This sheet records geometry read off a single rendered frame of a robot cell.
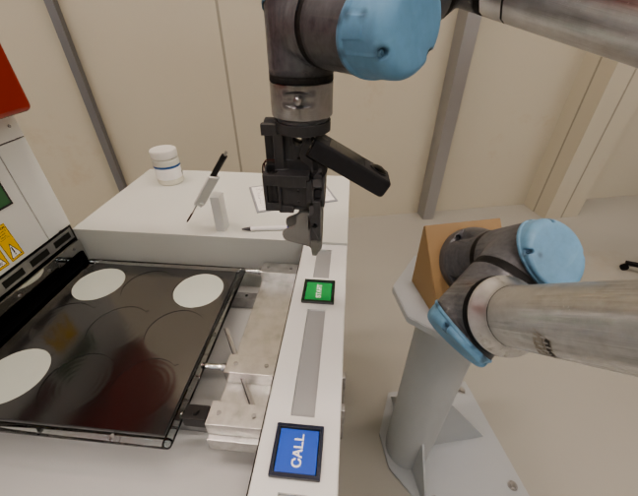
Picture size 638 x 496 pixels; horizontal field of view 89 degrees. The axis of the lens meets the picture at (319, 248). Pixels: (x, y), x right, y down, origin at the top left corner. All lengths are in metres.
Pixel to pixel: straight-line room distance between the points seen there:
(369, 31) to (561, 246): 0.45
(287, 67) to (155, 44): 1.93
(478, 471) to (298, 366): 1.14
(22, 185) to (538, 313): 0.87
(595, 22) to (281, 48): 0.26
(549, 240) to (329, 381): 0.39
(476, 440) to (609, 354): 1.24
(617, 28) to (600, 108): 2.63
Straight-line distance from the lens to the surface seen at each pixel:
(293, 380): 0.48
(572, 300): 0.40
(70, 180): 2.74
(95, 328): 0.73
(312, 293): 0.58
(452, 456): 1.54
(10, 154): 0.84
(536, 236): 0.59
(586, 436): 1.83
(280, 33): 0.39
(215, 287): 0.72
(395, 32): 0.30
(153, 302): 0.73
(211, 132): 2.35
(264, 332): 0.64
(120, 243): 0.88
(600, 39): 0.36
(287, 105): 0.41
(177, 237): 0.79
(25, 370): 0.73
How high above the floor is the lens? 1.37
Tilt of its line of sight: 36 degrees down
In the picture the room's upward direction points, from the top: straight up
